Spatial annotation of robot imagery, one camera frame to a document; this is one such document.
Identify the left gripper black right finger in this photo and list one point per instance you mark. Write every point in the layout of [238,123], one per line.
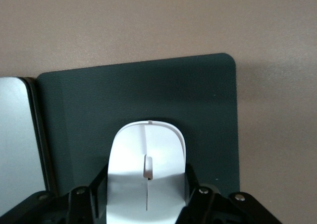
[203,205]

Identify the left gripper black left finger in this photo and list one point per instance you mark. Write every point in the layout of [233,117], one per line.
[74,206]

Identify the white computer mouse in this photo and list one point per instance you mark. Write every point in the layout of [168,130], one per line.
[128,164]

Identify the dark mouse pad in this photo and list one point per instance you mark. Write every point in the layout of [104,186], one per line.
[123,90]

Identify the silver laptop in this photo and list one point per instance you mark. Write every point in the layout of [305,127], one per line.
[17,134]

